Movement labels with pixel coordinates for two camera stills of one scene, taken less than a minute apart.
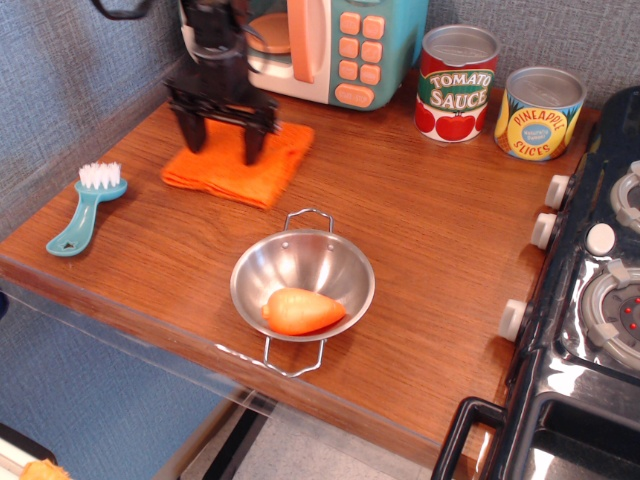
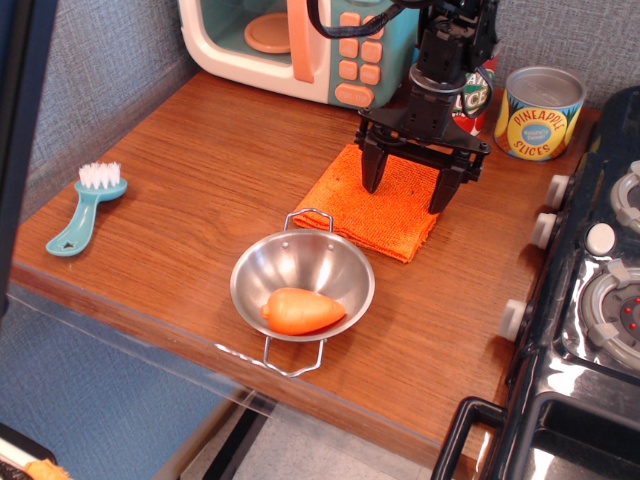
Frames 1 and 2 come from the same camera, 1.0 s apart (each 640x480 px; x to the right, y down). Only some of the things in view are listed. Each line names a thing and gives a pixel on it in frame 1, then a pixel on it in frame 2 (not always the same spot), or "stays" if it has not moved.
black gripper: [221, 88] -> [423, 130]
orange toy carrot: [295, 311] stays
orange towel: [220, 167] -> [395, 220]
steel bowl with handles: [330, 262] stays
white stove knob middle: [542, 228] stays
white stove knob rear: [556, 190] stays
